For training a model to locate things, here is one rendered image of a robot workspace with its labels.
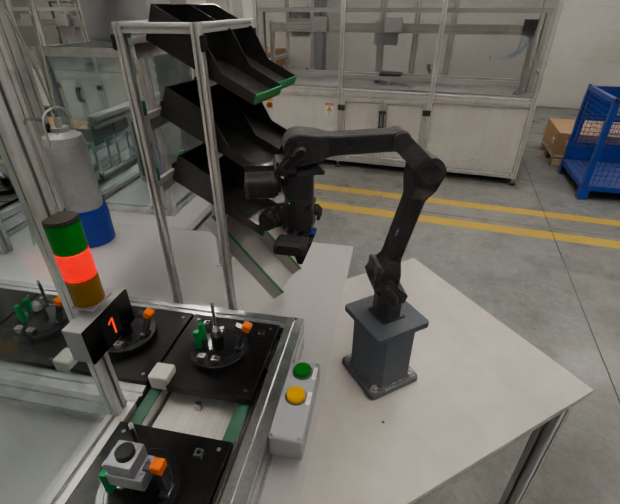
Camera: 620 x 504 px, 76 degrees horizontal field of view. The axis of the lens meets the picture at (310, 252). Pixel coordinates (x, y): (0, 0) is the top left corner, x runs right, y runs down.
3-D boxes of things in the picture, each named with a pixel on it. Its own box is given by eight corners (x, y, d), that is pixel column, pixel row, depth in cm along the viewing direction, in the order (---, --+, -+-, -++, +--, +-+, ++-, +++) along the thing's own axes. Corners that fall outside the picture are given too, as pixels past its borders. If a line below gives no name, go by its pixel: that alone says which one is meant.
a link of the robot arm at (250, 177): (305, 130, 75) (241, 132, 73) (311, 142, 68) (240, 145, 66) (305, 187, 81) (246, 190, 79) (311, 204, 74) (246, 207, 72)
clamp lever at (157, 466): (174, 484, 68) (165, 458, 64) (169, 496, 66) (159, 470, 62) (155, 480, 68) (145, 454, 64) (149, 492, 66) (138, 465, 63)
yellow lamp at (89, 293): (111, 291, 70) (103, 268, 68) (93, 310, 66) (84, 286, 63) (86, 288, 71) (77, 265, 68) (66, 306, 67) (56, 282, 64)
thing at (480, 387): (590, 397, 103) (594, 389, 101) (262, 599, 68) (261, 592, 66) (412, 264, 156) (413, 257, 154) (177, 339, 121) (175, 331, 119)
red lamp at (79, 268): (103, 268, 68) (95, 243, 65) (84, 285, 63) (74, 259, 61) (77, 265, 68) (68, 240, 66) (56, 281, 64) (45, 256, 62)
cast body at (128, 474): (158, 465, 68) (150, 440, 64) (145, 492, 64) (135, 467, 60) (113, 457, 69) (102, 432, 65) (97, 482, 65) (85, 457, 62)
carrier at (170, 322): (194, 319, 111) (187, 282, 104) (148, 388, 91) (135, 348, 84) (115, 308, 115) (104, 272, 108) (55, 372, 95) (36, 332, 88)
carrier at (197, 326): (280, 330, 107) (278, 293, 100) (251, 406, 87) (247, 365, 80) (195, 319, 111) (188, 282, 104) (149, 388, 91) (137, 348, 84)
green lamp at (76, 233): (95, 242, 65) (86, 215, 62) (74, 258, 61) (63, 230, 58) (68, 239, 66) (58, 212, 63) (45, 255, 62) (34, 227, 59)
